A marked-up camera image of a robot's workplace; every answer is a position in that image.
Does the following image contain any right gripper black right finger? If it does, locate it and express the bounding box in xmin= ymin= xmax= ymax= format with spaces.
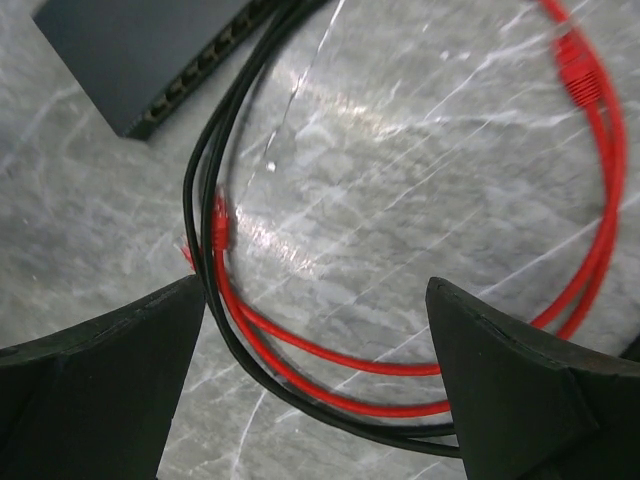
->
xmin=426 ymin=277 xmax=639 ymax=479

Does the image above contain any black cable, short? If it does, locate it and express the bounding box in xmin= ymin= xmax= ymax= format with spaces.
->
xmin=202 ymin=0 xmax=459 ymax=439

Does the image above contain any red ethernet cable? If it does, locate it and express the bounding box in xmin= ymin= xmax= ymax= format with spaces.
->
xmin=174 ymin=184 xmax=621 ymax=377
xmin=213 ymin=0 xmax=629 ymax=417

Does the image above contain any black network switch box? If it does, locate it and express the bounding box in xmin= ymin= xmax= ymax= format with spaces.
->
xmin=33 ymin=0 xmax=277 ymax=141

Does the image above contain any black cable, long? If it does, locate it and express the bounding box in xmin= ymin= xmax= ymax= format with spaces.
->
xmin=182 ymin=0 xmax=464 ymax=459

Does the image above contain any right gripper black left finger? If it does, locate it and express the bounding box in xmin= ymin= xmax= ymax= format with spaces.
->
xmin=1 ymin=275 xmax=205 ymax=479

